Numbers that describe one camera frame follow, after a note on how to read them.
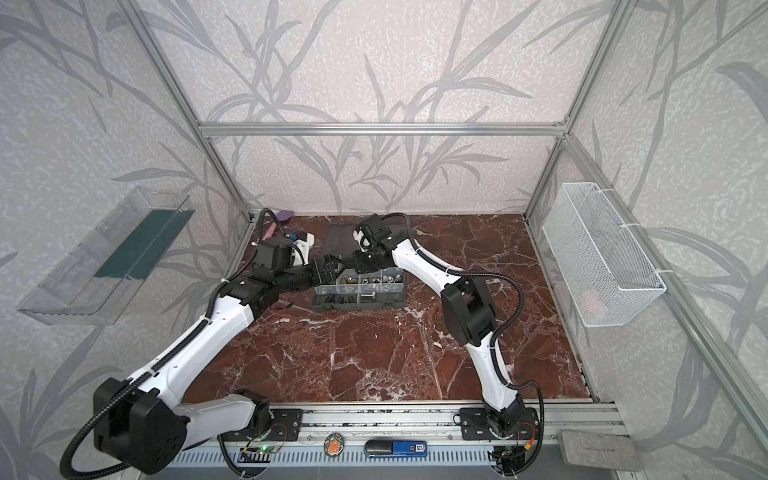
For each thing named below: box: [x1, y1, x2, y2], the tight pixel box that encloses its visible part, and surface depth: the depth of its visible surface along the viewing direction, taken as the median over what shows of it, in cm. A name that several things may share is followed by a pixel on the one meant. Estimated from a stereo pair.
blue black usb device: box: [364, 439, 428, 458], surface depth 69 cm
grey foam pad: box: [559, 430, 641, 472], surface depth 69 cm
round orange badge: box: [324, 432, 345, 457], surface depth 72 cm
